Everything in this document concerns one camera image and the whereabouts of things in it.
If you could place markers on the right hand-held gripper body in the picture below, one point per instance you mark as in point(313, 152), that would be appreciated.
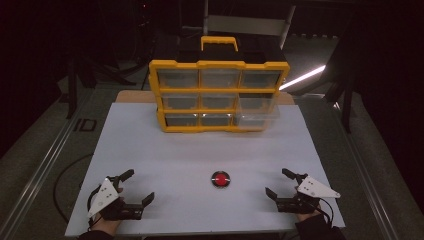
point(313, 188)

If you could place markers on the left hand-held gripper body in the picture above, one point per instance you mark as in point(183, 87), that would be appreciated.
point(106, 196)

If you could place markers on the person's right hand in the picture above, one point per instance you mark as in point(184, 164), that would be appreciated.
point(308, 216)

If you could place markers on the person's left hand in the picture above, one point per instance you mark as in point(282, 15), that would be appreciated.
point(104, 226)

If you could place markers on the red round button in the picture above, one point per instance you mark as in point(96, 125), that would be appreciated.
point(220, 179)

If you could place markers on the clear plastic drawer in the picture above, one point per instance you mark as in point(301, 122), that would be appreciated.
point(258, 115)

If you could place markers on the black stand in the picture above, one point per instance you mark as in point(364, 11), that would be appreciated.
point(345, 96)
point(75, 86)

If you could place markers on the yellow black drawer organizer cabinet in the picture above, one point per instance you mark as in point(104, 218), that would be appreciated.
point(218, 90)

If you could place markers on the aluminium rail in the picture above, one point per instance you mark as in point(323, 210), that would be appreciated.
point(40, 166)
point(366, 173)

